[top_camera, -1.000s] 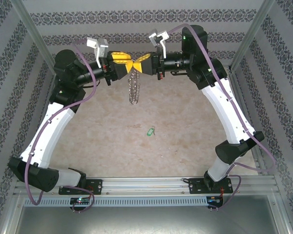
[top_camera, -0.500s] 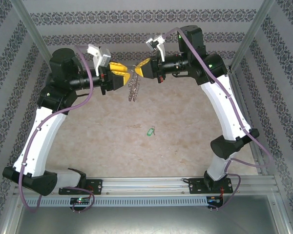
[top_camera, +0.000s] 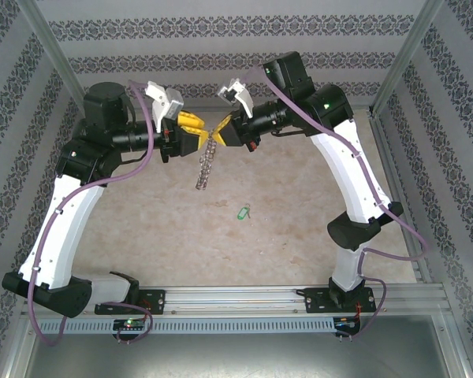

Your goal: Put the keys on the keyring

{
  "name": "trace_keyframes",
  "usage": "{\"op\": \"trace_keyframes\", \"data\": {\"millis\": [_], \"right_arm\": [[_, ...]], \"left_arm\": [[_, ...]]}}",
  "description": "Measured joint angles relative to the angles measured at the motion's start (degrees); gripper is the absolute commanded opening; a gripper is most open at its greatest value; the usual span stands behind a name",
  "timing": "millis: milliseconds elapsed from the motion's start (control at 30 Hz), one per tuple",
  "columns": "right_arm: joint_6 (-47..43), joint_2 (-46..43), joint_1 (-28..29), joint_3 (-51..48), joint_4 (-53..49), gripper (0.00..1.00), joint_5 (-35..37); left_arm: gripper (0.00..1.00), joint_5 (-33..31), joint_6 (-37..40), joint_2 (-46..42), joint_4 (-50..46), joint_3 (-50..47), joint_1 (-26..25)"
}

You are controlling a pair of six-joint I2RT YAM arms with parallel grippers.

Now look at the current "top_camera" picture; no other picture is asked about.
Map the wide aluminium mounting rail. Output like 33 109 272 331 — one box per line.
22 285 453 316

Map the silver keyring chain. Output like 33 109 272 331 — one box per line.
195 132 218 193

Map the aluminium frame post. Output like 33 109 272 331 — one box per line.
15 0 98 121
367 0 446 118

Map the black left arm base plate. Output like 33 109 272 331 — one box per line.
94 289 166 316

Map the grey slotted cable duct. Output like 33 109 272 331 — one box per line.
37 317 337 334

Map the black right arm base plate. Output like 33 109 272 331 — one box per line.
302 287 374 315

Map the grey sheet metal panel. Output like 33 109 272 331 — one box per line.
23 314 472 378

